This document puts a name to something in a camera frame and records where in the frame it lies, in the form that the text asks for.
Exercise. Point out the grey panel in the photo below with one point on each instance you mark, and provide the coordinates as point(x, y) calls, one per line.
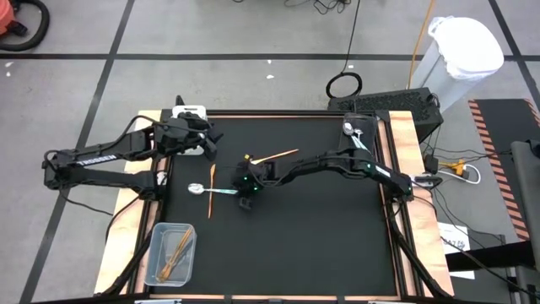
point(527, 190)

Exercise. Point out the white plastic bin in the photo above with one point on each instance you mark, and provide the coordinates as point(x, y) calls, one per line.
point(190, 108)

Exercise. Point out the yellow plug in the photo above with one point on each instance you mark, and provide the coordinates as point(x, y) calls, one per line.
point(453, 165)

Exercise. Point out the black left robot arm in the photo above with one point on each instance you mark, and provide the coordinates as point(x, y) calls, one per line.
point(97, 160)

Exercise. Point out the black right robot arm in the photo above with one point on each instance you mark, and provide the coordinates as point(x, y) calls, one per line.
point(337, 162)

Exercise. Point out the black perforated computer case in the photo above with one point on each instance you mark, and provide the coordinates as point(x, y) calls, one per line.
point(388, 103)

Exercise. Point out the wooden utensil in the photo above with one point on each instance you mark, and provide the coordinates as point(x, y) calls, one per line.
point(181, 253)
point(175, 255)

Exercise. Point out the clear plastic container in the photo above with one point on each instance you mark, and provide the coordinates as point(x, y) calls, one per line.
point(154, 253)

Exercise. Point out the black power adapter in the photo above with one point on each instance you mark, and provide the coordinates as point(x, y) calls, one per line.
point(431, 164)

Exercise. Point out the trash can with white bag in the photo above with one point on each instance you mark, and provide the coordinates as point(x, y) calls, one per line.
point(464, 50)

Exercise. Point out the wooden table board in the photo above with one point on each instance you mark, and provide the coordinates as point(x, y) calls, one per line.
point(114, 253)
point(403, 126)

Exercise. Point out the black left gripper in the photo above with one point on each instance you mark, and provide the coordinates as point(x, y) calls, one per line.
point(185, 133)

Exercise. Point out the black mesh bin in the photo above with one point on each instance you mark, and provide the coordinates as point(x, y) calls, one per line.
point(369, 124)

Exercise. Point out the black frame strut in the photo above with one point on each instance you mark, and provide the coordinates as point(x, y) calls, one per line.
point(131, 262)
point(417, 262)

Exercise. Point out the orange vacuum cleaner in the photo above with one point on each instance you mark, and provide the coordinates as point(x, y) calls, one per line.
point(6, 17)

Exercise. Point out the black post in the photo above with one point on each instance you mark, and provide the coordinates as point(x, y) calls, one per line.
point(179, 100)

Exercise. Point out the white paper sheet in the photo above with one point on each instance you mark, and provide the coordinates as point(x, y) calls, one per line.
point(453, 236)

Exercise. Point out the yellow tag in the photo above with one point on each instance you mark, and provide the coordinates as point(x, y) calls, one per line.
point(247, 157)

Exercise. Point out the black bar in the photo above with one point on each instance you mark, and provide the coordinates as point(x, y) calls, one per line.
point(485, 255)

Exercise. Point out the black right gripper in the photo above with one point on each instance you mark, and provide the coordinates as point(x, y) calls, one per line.
point(255, 177)

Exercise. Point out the black orange striped mat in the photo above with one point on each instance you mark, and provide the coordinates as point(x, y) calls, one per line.
point(506, 118)

